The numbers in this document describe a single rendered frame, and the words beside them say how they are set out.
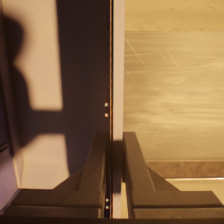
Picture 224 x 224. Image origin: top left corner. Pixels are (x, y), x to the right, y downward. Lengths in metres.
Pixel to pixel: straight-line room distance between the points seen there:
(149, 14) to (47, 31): 0.15
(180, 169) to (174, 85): 0.16
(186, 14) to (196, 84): 0.11
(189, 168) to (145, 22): 0.27
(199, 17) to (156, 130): 0.19
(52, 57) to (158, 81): 0.17
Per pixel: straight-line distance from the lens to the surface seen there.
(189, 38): 0.29
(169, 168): 0.34
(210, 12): 0.31
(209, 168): 0.37
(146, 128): 0.28
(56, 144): 0.30
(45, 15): 0.29
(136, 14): 0.27
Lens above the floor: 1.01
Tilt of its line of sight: 76 degrees down
